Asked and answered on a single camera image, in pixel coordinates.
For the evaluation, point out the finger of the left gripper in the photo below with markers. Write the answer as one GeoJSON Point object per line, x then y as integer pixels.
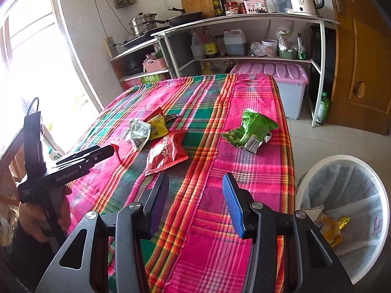
{"type": "Point", "coordinates": [91, 155]}

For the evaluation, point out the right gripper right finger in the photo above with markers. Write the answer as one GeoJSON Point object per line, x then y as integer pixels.
{"type": "Point", "coordinates": [255, 221]}

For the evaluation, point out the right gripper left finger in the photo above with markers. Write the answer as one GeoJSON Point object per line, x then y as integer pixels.
{"type": "Point", "coordinates": [135, 222]}

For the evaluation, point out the green snack bag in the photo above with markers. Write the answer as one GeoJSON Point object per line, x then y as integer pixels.
{"type": "Point", "coordinates": [254, 131]}

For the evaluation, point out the person's left hand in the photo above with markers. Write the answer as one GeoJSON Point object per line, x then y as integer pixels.
{"type": "Point", "coordinates": [32, 215]}

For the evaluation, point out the crumpled silver green wrapper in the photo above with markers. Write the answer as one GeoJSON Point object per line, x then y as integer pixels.
{"type": "Point", "coordinates": [138, 133]}

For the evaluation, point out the red snack packet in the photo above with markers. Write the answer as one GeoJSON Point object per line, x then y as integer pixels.
{"type": "Point", "coordinates": [166, 153]}

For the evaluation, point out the yellow snack packet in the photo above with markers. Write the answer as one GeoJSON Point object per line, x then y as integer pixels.
{"type": "Point", "coordinates": [158, 124]}

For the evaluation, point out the pink plaid tablecloth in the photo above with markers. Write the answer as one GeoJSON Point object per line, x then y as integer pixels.
{"type": "Point", "coordinates": [196, 248]}

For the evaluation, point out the pink basket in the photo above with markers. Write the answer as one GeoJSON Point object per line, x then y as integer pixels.
{"type": "Point", "coordinates": [155, 65]}

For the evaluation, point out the green bottle on floor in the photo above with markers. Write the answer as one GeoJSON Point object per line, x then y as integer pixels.
{"type": "Point", "coordinates": [323, 109]}

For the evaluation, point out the steel steamer pot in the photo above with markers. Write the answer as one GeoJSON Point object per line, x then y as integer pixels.
{"type": "Point", "coordinates": [141, 23]}

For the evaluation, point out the pink lidded storage box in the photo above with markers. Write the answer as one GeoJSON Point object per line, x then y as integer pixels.
{"type": "Point", "coordinates": [281, 88]}

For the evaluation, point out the wooden door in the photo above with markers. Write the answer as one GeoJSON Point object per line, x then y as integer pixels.
{"type": "Point", "coordinates": [361, 88]}

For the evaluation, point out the yellow label oil bottle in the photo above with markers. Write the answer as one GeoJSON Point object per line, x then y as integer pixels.
{"type": "Point", "coordinates": [210, 47]}

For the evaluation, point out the black frying pan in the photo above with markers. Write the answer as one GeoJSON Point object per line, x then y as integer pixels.
{"type": "Point", "coordinates": [183, 17]}

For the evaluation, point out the white lidded tub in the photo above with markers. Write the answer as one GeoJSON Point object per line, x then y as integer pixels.
{"type": "Point", "coordinates": [270, 47]}

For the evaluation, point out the white oil jug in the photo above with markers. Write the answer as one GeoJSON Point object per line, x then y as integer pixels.
{"type": "Point", "coordinates": [235, 42]}

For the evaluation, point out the white metal shelf rack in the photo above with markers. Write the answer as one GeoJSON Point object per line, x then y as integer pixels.
{"type": "Point", "coordinates": [279, 44]}

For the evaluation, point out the dark sauce bottle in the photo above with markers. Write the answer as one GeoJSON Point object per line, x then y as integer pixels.
{"type": "Point", "coordinates": [223, 5]}

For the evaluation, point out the pink utensil holder box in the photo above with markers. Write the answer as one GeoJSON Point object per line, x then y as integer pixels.
{"type": "Point", "coordinates": [256, 6]}

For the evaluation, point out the clear plastic container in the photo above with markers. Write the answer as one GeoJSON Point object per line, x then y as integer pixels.
{"type": "Point", "coordinates": [283, 6]}

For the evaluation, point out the power strip on wall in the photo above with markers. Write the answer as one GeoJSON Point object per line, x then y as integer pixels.
{"type": "Point", "coordinates": [111, 47]}

